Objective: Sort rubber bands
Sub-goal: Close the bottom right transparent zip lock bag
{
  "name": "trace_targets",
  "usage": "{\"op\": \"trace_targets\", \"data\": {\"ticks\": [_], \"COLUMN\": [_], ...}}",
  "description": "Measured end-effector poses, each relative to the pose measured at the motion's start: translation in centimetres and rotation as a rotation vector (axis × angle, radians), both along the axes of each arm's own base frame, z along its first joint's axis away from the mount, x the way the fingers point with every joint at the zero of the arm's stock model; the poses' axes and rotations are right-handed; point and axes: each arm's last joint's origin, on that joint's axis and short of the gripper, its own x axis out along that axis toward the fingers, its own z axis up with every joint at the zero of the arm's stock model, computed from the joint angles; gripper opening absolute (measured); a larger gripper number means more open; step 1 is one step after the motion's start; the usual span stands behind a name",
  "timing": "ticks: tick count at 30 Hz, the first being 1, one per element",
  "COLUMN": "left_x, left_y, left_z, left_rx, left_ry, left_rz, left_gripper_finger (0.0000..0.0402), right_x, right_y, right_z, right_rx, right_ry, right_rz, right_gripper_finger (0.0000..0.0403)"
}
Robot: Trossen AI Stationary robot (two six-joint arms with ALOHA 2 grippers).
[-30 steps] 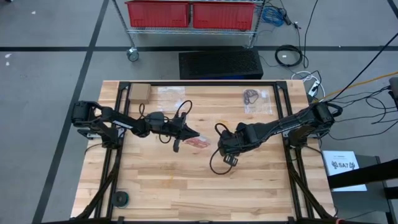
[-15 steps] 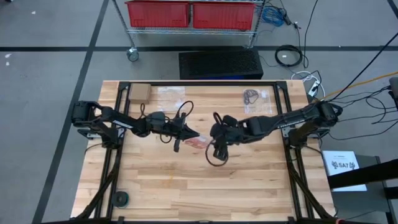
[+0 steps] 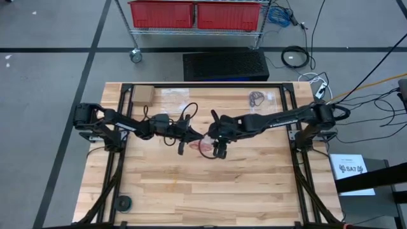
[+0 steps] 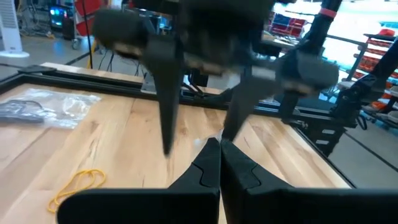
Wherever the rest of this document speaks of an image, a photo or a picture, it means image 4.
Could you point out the white tower fan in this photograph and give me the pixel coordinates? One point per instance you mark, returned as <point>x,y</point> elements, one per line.
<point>9,28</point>

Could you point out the red panel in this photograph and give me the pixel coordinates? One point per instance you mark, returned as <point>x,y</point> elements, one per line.
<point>88,15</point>

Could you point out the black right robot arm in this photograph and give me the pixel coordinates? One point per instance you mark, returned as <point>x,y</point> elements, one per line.
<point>351,102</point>

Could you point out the metal rack with red bins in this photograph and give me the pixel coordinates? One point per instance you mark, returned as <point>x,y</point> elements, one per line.
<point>373,59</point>

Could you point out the yellow rubber band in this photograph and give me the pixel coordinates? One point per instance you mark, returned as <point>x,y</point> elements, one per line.
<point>49,208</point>

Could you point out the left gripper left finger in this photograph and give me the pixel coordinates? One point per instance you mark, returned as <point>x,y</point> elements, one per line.
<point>155,208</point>

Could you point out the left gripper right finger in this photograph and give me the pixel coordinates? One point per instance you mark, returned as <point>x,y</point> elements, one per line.
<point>295,208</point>

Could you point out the clear plastic zip bag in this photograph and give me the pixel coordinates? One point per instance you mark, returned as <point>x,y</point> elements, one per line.
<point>68,105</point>
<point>205,141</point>

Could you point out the black pole with red band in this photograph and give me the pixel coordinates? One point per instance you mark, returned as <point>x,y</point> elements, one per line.
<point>326,18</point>

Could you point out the cart with lit monitor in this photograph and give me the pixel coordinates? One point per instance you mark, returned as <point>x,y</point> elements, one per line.
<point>57,17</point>

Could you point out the blue and red bin stack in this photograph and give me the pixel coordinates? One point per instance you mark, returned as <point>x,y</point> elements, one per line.
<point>289,25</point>

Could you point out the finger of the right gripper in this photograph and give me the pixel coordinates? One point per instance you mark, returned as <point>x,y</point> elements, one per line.
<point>245,96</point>
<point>168,93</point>

